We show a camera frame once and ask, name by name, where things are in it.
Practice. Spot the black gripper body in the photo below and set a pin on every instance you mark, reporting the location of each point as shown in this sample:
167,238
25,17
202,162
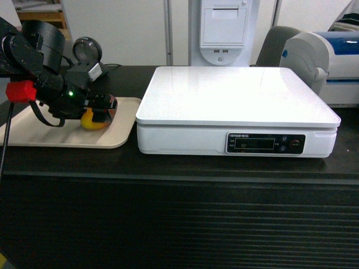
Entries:
65,94

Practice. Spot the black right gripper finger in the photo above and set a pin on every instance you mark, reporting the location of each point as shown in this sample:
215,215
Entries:
101,116

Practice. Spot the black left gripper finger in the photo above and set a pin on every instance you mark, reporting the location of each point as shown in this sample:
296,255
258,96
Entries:
103,101

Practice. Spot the dark red yellow mango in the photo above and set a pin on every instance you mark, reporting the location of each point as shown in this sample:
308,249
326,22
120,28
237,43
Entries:
86,119

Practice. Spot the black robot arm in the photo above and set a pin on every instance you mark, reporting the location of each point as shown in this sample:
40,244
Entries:
32,58

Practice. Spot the black checkout counter cabinet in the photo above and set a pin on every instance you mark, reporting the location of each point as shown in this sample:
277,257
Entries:
119,208

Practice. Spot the white checkout scale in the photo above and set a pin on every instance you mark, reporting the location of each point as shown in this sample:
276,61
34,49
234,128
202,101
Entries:
234,111

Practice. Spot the round black barcode scanner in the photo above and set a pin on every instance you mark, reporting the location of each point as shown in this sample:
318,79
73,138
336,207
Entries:
88,51

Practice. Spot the beige plastic tray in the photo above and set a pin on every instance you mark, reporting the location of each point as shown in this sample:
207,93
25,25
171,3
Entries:
27,130

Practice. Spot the wooden pallet shelf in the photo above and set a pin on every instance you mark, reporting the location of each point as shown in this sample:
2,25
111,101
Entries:
47,11

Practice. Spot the white POS terminal stand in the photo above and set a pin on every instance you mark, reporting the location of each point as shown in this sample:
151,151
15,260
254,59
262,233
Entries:
227,33

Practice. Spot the grey office chair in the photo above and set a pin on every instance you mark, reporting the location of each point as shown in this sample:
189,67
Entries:
273,45

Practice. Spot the white blue label printer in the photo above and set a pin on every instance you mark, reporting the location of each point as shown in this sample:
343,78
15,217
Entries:
328,63

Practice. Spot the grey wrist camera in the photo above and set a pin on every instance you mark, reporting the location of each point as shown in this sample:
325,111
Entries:
95,72

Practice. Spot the grey vertical wall rail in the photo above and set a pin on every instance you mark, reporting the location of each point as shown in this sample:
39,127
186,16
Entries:
168,32

